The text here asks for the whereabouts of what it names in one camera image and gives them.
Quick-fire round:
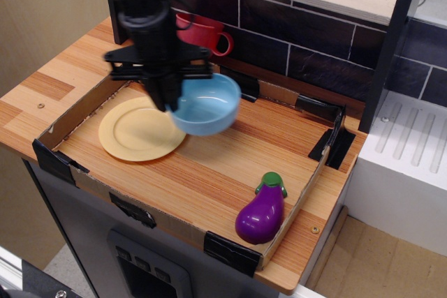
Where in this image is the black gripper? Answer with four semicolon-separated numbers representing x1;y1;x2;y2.
104;15;213;112

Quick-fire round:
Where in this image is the light blue bowl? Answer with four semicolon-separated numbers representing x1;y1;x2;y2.
169;73;241;136

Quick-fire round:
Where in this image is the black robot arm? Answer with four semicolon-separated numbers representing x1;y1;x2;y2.
104;0;213;112

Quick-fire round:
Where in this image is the yellow plate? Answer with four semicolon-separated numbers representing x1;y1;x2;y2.
98;97;186;162

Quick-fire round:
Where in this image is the red cup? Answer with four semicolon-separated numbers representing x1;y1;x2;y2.
176;13;234;57

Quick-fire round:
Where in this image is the cardboard tray border with tape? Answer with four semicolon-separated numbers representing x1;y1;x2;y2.
31;32;357;278

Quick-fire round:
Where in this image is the purple toy eggplant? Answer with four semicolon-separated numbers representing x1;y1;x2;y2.
235;172;287;244

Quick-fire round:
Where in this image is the grey oven control panel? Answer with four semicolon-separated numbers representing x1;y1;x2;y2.
107;230;193;297

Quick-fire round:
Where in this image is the white dish rack sink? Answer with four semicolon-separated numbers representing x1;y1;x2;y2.
344;91;446;255

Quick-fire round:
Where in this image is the black vertical post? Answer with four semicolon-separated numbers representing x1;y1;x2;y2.
358;0;420;133

